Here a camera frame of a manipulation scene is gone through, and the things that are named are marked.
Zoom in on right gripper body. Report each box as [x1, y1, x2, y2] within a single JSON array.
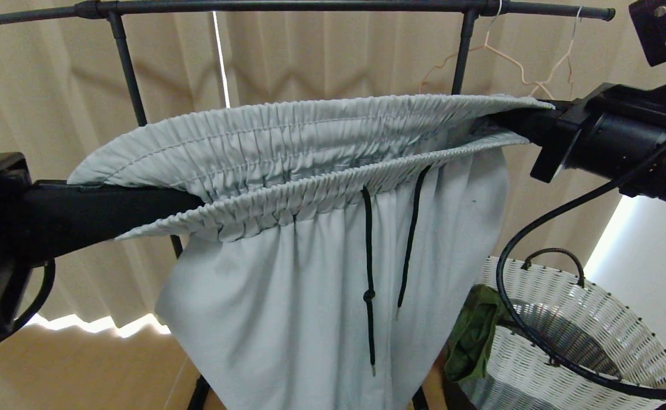
[[530, 82, 666, 185]]

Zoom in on pale grey shorts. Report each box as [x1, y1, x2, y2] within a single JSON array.
[[67, 93, 556, 410]]

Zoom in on white laundry basket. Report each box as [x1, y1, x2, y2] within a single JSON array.
[[458, 256, 666, 410]]

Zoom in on black clothes rack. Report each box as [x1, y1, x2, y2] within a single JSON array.
[[0, 0, 617, 410]]

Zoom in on beige curtain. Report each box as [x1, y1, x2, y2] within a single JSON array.
[[0, 0, 666, 338]]

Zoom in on green garment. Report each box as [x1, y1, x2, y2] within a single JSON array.
[[443, 283, 513, 384]]

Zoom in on black cable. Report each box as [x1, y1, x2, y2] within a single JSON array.
[[13, 259, 58, 332], [495, 113, 666, 400]]

